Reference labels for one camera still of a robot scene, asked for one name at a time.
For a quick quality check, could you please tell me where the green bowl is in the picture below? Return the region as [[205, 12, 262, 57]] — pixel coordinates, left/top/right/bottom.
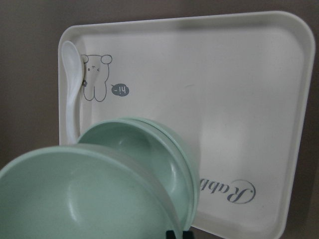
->
[[0, 144, 182, 239], [77, 118, 194, 227], [135, 118, 200, 231]]

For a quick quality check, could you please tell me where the white ceramic spoon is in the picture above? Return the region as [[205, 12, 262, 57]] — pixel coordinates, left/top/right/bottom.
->
[[61, 41, 84, 144]]

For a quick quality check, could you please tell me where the green bowl on tray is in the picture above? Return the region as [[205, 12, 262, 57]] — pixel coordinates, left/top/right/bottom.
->
[[135, 118, 200, 231]]

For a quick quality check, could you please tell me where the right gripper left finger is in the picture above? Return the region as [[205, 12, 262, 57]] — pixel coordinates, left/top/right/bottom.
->
[[166, 230, 176, 239]]

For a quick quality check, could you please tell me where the cream serving tray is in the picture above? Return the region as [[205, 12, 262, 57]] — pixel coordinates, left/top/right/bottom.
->
[[60, 11, 316, 239]]

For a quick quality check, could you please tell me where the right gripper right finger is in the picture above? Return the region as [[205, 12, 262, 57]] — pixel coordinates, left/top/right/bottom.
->
[[182, 231, 194, 239]]

